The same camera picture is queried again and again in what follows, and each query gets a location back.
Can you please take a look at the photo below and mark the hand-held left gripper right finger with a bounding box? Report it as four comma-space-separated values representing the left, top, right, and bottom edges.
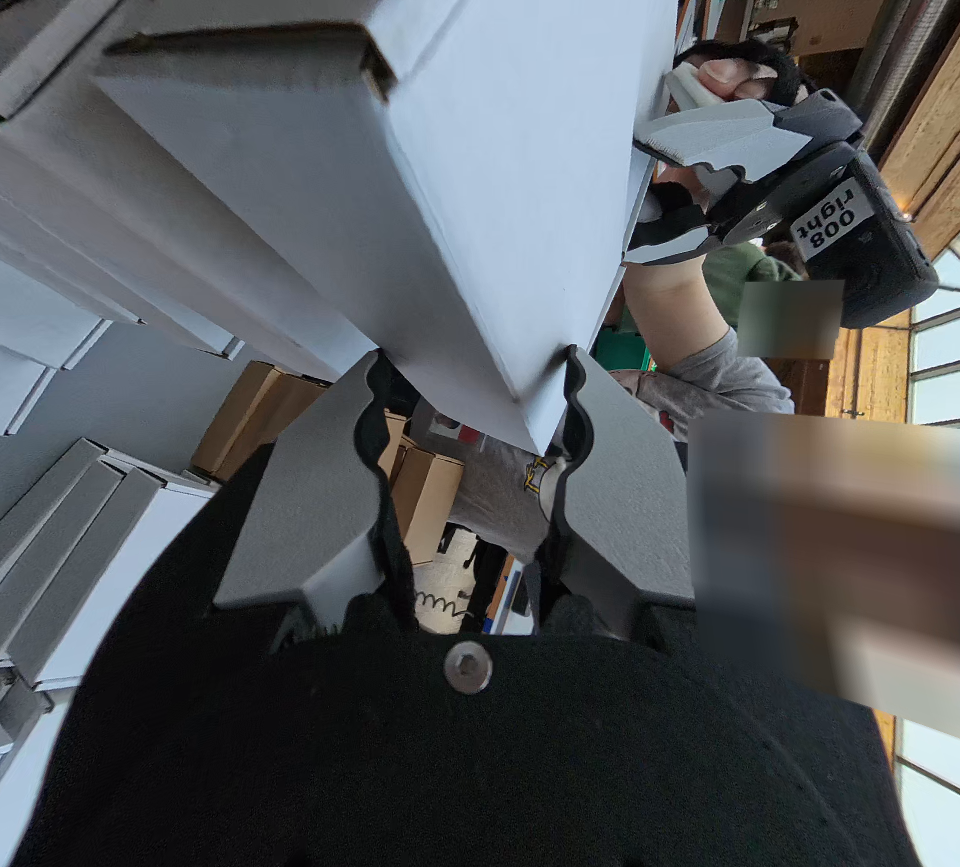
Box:
525, 345, 695, 639

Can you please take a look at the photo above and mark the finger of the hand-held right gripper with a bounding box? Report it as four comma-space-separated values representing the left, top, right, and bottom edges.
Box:
622, 222, 725, 267
633, 98, 816, 187

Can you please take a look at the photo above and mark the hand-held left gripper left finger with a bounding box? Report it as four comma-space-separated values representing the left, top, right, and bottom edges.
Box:
213, 351, 417, 632

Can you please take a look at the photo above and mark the white cardboard box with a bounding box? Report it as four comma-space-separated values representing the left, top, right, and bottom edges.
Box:
93, 0, 687, 456

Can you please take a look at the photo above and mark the person's right hand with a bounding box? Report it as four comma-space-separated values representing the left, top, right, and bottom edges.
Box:
693, 55, 779, 103

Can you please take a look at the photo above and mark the skylight window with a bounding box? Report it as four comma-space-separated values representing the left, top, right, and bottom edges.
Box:
892, 259, 960, 867

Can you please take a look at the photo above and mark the person's grey shirt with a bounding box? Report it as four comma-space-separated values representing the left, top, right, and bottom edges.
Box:
450, 327, 796, 561

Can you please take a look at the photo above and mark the stack of white boxes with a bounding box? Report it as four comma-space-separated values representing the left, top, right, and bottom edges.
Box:
0, 0, 376, 748

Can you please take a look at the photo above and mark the black spiral cord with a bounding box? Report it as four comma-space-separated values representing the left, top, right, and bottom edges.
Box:
412, 585, 470, 617

